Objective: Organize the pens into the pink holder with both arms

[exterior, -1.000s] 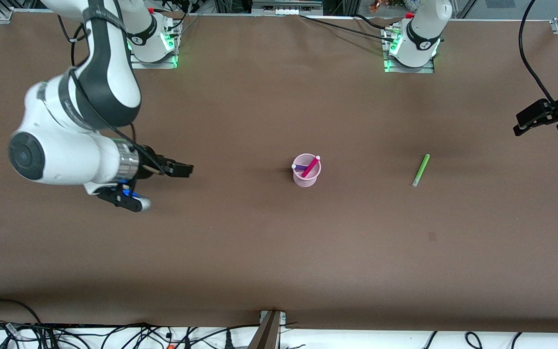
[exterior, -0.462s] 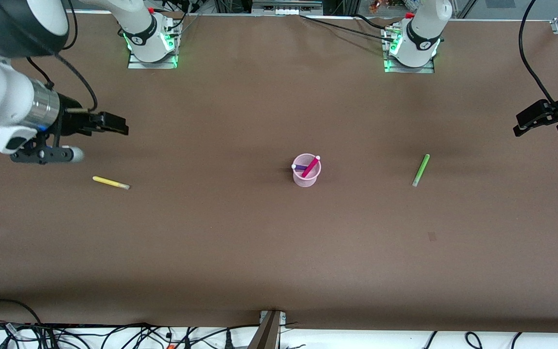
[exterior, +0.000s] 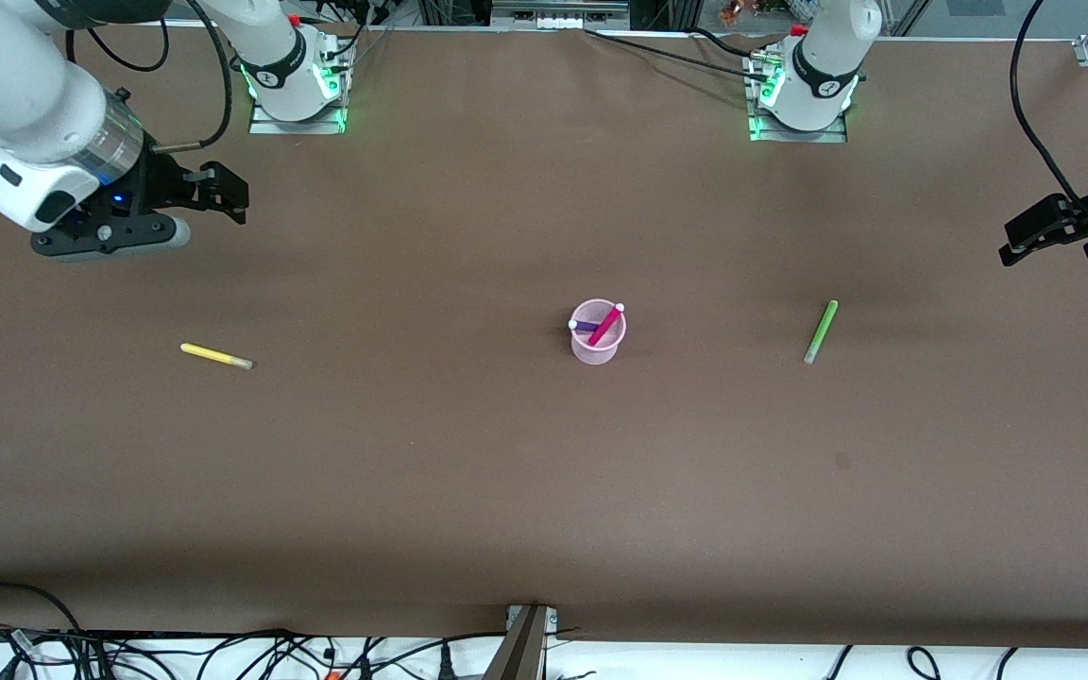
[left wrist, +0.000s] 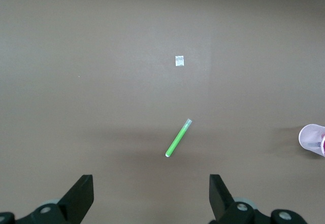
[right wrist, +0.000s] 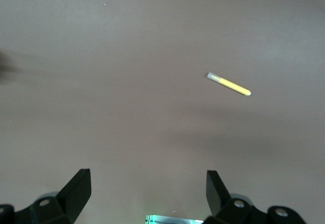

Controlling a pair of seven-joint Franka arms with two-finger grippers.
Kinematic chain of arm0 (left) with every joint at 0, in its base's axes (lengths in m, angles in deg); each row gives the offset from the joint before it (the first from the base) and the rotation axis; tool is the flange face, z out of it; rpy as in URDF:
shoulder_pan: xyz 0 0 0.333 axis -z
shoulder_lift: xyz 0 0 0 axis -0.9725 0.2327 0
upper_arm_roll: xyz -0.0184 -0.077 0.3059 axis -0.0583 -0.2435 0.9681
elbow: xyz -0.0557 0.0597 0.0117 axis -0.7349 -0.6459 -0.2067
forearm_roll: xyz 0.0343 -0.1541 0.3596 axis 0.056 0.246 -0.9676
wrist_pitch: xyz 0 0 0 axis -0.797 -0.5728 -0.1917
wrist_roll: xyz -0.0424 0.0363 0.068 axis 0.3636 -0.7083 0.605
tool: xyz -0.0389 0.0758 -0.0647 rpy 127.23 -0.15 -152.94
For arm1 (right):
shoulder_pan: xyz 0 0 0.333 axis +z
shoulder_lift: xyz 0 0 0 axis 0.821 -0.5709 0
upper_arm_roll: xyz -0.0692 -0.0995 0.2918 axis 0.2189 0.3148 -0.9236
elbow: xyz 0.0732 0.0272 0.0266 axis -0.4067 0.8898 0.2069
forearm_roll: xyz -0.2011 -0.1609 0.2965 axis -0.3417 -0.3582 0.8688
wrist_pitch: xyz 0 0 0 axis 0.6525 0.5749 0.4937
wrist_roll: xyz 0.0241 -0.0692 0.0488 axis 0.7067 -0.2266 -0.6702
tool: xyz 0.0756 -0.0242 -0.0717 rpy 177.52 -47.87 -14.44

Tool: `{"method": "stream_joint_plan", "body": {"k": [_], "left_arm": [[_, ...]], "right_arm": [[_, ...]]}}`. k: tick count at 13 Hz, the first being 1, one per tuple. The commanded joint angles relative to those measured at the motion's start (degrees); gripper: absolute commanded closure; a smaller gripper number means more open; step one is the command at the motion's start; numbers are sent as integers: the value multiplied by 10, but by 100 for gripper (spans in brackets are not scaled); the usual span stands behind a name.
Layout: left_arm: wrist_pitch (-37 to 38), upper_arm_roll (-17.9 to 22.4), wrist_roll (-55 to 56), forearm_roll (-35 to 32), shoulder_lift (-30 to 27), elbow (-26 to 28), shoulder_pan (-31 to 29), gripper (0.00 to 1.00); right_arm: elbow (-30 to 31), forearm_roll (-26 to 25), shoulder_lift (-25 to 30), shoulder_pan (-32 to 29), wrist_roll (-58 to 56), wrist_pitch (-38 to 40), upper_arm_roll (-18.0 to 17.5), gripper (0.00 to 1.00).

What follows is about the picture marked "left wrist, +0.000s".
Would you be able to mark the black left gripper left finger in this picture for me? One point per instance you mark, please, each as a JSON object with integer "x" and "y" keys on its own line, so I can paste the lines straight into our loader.
{"x": 73, "y": 198}

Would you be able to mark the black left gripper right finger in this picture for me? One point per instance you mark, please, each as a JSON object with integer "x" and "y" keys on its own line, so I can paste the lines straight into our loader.
{"x": 223, "y": 201}

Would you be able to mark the pink mesh pen holder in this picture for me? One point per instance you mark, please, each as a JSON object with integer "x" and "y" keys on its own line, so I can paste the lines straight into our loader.
{"x": 308, "y": 135}

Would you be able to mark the green marker pen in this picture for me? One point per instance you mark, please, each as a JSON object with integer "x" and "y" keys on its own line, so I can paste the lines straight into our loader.
{"x": 176, "y": 140}

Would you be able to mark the small clear tape piece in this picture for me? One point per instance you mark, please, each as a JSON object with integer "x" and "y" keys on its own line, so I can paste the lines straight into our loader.
{"x": 179, "y": 61}

